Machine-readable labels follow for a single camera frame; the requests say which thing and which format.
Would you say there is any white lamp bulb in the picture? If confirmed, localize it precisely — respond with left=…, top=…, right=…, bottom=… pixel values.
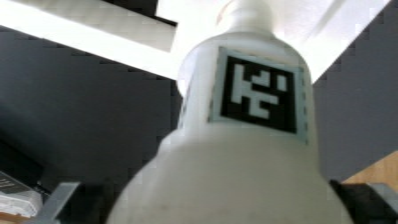
left=106, top=0, right=353, bottom=224

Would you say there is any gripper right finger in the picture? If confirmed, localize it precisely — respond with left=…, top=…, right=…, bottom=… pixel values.
left=364, top=182, right=398, bottom=224

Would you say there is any white lamp base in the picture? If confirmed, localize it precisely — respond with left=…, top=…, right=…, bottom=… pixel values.
left=154, top=0, right=394, bottom=84

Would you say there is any white frame wall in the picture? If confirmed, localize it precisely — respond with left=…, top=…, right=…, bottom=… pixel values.
left=0, top=0, right=178, bottom=79

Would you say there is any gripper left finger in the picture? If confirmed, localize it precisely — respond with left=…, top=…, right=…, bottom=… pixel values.
left=37, top=182, right=80, bottom=224

